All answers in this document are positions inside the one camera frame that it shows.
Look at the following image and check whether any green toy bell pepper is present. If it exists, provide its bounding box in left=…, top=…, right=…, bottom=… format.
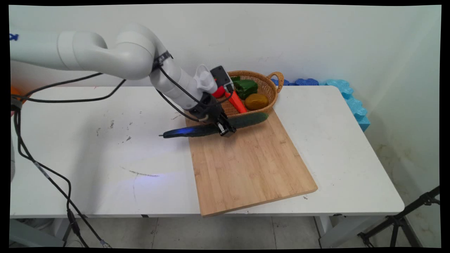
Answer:
left=230, top=76, right=258, bottom=100

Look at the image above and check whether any red toy tomato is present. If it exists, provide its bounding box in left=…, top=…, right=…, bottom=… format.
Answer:
left=212, top=78, right=226, bottom=98

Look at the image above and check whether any wooden cutting board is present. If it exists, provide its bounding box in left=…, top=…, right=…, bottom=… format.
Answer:
left=185, top=108, right=319, bottom=217

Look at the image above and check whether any black tripod stand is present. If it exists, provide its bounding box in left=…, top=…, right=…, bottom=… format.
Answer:
left=357, top=186, right=441, bottom=248

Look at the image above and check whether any black hanging cable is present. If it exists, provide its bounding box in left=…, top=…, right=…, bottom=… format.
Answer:
left=11, top=100, right=112, bottom=248

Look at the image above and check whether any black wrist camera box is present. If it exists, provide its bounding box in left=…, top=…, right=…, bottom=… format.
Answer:
left=210, top=65, right=235, bottom=93

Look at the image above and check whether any orange toy carrot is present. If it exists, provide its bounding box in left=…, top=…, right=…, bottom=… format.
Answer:
left=225, top=91, right=248, bottom=114

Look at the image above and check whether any orange object behind table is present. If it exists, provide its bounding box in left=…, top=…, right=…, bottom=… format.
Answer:
left=10, top=86, right=27, bottom=116

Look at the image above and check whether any grey table leg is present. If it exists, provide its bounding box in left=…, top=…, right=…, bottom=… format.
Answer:
left=49, top=218, right=76, bottom=247

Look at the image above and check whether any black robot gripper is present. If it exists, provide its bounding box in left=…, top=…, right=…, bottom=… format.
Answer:
left=190, top=92, right=237, bottom=137

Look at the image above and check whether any blue foam padding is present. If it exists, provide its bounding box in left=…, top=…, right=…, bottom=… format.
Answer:
left=270, top=78, right=371, bottom=132

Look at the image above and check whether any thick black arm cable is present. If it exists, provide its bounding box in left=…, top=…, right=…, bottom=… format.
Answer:
left=11, top=72, right=127, bottom=104

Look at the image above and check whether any dark green toy cucumber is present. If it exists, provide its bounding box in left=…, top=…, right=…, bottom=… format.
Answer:
left=159, top=112, right=270, bottom=139

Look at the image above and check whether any white table leg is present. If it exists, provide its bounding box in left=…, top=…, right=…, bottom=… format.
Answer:
left=314, top=214, right=382, bottom=248

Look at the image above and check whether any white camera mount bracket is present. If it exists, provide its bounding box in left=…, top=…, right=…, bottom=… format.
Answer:
left=194, top=64, right=219, bottom=95

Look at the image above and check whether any brown toy potato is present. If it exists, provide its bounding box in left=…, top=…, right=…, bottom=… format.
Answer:
left=245, top=93, right=269, bottom=111

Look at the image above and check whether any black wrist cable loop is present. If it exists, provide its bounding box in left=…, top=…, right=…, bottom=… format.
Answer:
left=153, top=53, right=212, bottom=123

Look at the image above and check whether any woven wicker basket with handles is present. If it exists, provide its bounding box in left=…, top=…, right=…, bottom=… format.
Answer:
left=215, top=70, right=284, bottom=118

